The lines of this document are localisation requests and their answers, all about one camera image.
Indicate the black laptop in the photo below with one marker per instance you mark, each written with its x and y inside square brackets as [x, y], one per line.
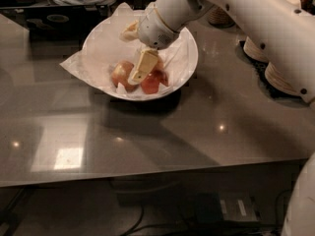
[57, 22]

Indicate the yellow-red apple back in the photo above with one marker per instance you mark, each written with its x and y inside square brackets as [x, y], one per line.
[159, 66]

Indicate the black mat under plates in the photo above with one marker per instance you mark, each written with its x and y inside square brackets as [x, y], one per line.
[260, 68]

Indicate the red apple front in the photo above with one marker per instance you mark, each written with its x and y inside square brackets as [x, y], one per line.
[151, 83]

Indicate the black power adapter box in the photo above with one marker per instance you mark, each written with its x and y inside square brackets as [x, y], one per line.
[236, 208]

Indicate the glass jar with nuts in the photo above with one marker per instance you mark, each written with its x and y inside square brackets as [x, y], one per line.
[217, 17]

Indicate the stack of paper plates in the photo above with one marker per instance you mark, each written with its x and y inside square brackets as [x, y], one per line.
[253, 51]

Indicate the yellow-red apple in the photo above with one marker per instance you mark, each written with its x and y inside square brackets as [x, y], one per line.
[121, 73]
[159, 66]

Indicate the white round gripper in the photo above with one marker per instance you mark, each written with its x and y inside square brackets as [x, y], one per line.
[155, 30]

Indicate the white bowl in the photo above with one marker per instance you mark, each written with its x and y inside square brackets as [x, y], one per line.
[187, 56]

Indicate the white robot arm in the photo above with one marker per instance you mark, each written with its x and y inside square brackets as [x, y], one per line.
[285, 34]

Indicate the white paper liner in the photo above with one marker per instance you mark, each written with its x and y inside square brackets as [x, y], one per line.
[98, 56]

